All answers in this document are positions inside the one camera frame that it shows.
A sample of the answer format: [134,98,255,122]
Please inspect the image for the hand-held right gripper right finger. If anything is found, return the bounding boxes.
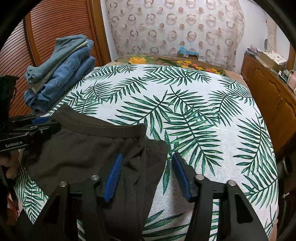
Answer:
[172,152,270,241]

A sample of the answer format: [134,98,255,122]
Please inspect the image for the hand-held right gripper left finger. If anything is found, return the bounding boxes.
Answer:
[32,153,123,241]

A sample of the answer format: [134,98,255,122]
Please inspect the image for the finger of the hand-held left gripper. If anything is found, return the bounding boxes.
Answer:
[11,115,53,127]
[16,122,62,139]

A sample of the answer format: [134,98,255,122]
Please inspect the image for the person's left hand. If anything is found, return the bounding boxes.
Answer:
[0,151,23,179]

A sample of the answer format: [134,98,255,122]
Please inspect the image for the grey folded garment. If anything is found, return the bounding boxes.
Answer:
[29,39,89,93]

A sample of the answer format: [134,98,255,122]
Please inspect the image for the blue denim jeans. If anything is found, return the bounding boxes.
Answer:
[24,39,96,114]

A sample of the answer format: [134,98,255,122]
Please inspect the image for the leaf print bedsheet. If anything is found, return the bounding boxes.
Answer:
[14,64,279,241]

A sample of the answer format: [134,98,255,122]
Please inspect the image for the person's red clothing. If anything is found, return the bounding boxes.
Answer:
[6,197,22,216]

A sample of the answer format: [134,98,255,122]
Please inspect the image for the light blue folded garment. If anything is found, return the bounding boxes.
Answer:
[24,35,88,84]

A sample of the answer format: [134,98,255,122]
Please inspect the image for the wooden louvered wardrobe door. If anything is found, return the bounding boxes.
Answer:
[0,0,111,121]

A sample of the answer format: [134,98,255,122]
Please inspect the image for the floral blanket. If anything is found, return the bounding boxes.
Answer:
[113,54,232,75]

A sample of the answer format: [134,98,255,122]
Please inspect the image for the wooden sideboard cabinet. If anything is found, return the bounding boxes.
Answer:
[240,52,296,149]

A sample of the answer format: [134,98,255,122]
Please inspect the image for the blue plastic packet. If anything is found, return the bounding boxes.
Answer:
[178,46,200,58]

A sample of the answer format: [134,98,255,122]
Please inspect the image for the pink bottle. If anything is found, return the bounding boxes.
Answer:
[288,71,296,90]

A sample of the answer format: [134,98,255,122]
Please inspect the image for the cardboard box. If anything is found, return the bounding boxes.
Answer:
[259,51,288,71]

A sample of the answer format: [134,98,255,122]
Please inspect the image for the circle print curtain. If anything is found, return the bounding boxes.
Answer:
[105,0,245,70]

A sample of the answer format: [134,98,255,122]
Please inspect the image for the beige curtain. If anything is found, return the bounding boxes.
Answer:
[266,19,278,52]

